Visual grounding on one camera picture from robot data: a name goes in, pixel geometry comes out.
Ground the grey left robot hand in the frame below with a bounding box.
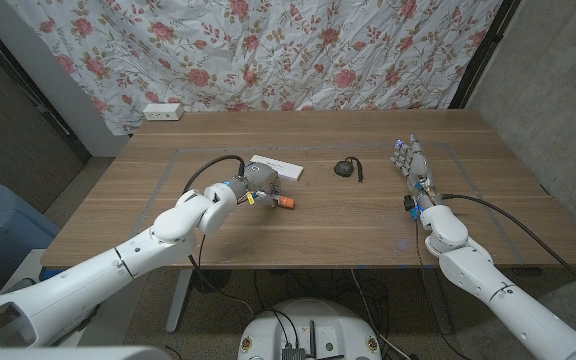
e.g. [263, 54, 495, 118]
[235, 161, 284, 209]

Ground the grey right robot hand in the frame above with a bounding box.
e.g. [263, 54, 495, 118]
[390, 132, 439, 209]

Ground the flat white cardboard box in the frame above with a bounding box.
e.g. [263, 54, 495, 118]
[249, 154, 305, 182]

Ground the white power strip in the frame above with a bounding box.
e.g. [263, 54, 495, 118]
[142, 102, 184, 122]

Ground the floral backdrop cloth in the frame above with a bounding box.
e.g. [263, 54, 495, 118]
[5, 0, 504, 136]

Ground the black backdrop stand pole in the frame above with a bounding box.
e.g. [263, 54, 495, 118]
[448, 0, 522, 110]

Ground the grey table leg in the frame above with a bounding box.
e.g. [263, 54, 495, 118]
[420, 267, 454, 335]

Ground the white table leg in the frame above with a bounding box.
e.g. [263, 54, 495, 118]
[165, 268, 194, 334]

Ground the white robot torso base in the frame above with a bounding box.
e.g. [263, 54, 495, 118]
[237, 298, 383, 360]

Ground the blue plastic bin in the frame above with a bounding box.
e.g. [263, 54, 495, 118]
[0, 183, 62, 284]

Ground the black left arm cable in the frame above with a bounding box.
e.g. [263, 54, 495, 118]
[181, 154, 257, 316]

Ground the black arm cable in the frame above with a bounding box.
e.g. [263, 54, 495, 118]
[440, 193, 576, 305]
[181, 154, 257, 316]

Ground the black round case with strap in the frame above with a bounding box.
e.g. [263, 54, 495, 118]
[333, 156, 365, 184]

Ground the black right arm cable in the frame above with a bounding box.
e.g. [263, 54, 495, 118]
[440, 193, 576, 305]

